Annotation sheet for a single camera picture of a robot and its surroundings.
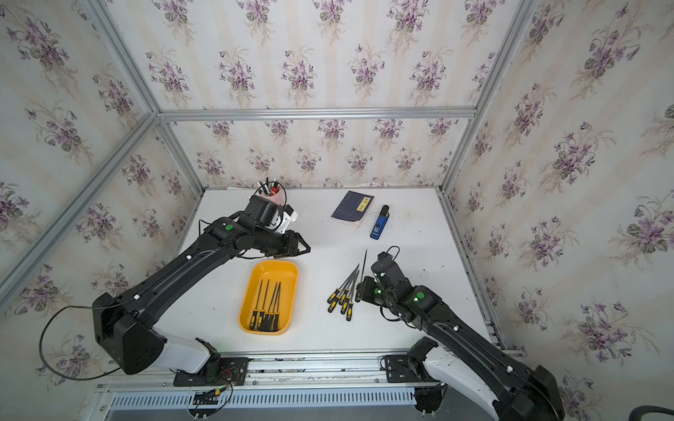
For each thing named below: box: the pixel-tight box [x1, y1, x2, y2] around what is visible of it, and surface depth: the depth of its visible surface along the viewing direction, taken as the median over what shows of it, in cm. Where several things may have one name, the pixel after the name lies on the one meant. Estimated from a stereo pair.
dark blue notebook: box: [330, 190, 375, 229], surface depth 113 cm
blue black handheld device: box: [370, 204, 391, 241], surface depth 109 cm
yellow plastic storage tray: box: [237, 259, 299, 336], surface depth 90 cm
